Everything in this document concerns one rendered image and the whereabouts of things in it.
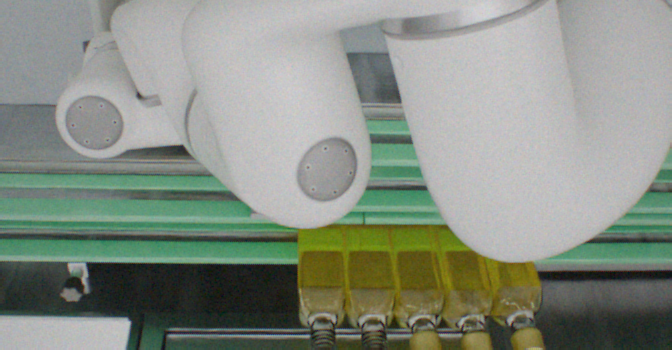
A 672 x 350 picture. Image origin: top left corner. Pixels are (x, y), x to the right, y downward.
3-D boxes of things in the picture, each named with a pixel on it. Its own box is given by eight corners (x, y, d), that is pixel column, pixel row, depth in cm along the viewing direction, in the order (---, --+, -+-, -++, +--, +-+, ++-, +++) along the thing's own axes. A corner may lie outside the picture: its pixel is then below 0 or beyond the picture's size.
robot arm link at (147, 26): (321, 147, 54) (228, 97, 72) (257, -22, 48) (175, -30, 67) (217, 203, 51) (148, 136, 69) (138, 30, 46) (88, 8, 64)
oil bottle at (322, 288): (297, 211, 103) (297, 336, 87) (298, 181, 100) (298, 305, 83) (338, 211, 104) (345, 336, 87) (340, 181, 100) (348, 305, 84)
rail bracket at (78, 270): (84, 249, 107) (63, 322, 97) (76, 215, 103) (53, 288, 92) (112, 249, 107) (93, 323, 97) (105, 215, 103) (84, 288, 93)
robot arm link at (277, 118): (408, 108, 56) (355, -89, 50) (624, 186, 38) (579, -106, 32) (213, 202, 51) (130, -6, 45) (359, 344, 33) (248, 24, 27)
